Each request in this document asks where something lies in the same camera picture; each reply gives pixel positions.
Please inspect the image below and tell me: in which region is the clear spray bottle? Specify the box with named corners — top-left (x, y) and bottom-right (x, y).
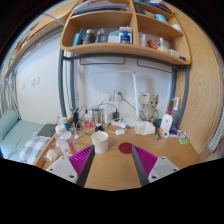
top-left (171, 97), bottom-right (179, 126)

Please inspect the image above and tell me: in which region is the white power adapter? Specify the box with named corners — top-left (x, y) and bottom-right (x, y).
top-left (103, 112), bottom-right (113, 124)

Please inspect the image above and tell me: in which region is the Groot figurine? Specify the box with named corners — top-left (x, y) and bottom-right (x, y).
top-left (142, 95), bottom-right (159, 122)

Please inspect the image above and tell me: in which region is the white pump lotion bottle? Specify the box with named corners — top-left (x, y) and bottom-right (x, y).
top-left (160, 107), bottom-right (173, 132)

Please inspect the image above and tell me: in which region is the dark red round coaster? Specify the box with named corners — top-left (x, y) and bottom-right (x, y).
top-left (119, 142), bottom-right (132, 154)

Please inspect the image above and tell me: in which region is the white paper cup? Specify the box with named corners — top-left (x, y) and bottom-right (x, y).
top-left (91, 131), bottom-right (108, 154)

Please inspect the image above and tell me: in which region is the wooden wall shelf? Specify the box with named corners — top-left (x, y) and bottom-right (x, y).
top-left (60, 0), bottom-right (191, 66)

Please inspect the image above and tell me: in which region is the clear bottle with white cap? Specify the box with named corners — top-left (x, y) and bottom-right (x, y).
top-left (55, 124), bottom-right (77, 157)

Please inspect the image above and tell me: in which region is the checkered pillow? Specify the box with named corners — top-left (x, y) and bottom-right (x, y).
top-left (18, 137), bottom-right (49, 165)

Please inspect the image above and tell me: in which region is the stainless steel mug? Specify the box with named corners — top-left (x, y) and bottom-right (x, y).
top-left (92, 108), bottom-right (103, 125)

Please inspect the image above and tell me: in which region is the white earbuds case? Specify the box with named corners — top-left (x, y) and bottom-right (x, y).
top-left (115, 129), bottom-right (125, 136)

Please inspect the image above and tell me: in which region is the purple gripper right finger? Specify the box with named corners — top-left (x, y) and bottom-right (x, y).
top-left (132, 145), bottom-right (179, 186)

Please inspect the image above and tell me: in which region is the white desk lamp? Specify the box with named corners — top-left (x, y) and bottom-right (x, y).
top-left (88, 70), bottom-right (139, 122)

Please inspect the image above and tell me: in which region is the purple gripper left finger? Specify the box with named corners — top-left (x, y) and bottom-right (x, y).
top-left (47, 145), bottom-right (95, 187)

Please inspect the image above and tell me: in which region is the green sponge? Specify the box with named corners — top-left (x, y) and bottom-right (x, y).
top-left (179, 138), bottom-right (190, 144)

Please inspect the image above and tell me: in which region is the grey metal bed frame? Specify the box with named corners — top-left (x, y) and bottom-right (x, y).
top-left (57, 48), bottom-right (191, 129)

